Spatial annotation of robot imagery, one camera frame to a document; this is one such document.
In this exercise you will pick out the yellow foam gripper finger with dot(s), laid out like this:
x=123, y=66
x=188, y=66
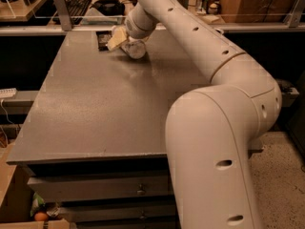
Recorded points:
x=119, y=37

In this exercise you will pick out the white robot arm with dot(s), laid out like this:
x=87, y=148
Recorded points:
x=209, y=131

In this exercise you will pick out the black headphones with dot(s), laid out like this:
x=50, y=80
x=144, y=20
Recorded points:
x=109, y=7

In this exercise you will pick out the black keyboard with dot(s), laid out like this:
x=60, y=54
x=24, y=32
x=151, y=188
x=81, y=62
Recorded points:
x=76, y=9

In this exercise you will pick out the small jar on desk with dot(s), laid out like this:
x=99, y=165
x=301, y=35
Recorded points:
x=213, y=9

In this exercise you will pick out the grey drawer cabinet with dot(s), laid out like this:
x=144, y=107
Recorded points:
x=96, y=130

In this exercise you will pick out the white power strip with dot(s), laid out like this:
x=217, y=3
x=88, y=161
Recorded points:
x=7, y=93

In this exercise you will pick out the top drawer knob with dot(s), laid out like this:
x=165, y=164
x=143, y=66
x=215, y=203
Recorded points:
x=141, y=190

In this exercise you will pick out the drawer knob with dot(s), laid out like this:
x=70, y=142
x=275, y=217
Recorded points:
x=143, y=215
x=141, y=190

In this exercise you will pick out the green snack bag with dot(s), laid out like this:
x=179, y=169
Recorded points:
x=37, y=205

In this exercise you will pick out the cardboard box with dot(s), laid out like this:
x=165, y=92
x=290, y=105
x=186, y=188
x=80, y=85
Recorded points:
x=15, y=199

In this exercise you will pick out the orange fruit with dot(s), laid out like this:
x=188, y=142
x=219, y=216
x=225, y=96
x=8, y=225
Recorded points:
x=41, y=216

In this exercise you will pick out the left metal bracket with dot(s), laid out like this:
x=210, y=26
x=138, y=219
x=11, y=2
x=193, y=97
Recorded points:
x=63, y=14

